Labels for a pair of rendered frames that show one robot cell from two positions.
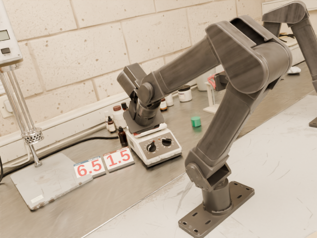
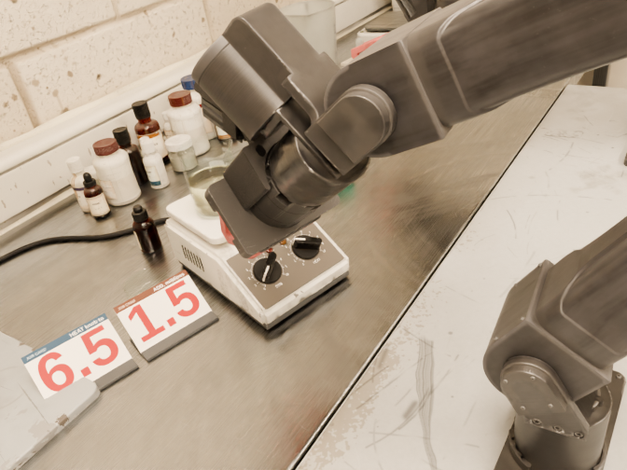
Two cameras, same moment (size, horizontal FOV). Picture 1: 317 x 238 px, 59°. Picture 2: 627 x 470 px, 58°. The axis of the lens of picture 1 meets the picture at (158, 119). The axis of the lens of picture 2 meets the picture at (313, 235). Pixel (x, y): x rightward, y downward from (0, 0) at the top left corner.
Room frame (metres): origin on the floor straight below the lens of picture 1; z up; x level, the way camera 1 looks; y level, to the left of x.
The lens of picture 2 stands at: (0.33, 0.14, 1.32)
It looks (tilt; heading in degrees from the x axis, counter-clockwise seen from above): 33 degrees down; 343
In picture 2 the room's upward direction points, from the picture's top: 9 degrees counter-clockwise
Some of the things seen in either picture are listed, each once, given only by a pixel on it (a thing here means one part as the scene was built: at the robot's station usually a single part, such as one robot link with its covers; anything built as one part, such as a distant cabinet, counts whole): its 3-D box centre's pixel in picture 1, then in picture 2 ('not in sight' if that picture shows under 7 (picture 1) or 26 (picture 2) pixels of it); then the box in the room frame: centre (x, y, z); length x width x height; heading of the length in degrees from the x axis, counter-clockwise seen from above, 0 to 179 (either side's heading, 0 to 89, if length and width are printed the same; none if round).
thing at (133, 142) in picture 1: (151, 140); (249, 241); (0.91, 0.04, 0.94); 0.22 x 0.13 x 0.08; 19
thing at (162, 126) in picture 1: (145, 126); (229, 204); (0.94, 0.05, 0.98); 0.12 x 0.12 x 0.01; 19
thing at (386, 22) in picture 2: not in sight; (415, 28); (1.63, -0.63, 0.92); 0.26 x 0.19 x 0.05; 40
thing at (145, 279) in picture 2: (117, 152); (148, 287); (0.93, 0.17, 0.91); 0.06 x 0.06 x 0.02
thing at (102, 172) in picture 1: (89, 169); (80, 362); (0.82, 0.25, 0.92); 0.09 x 0.06 x 0.04; 107
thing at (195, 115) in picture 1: (195, 118); not in sight; (1.05, -0.15, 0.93); 0.04 x 0.04 x 0.06
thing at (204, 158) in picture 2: not in sight; (214, 179); (0.93, 0.06, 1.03); 0.07 x 0.06 x 0.08; 17
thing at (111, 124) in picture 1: (111, 123); (93, 194); (1.18, 0.21, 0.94); 0.03 x 0.03 x 0.07
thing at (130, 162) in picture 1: (118, 158); (166, 313); (0.85, 0.16, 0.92); 0.09 x 0.06 x 0.04; 107
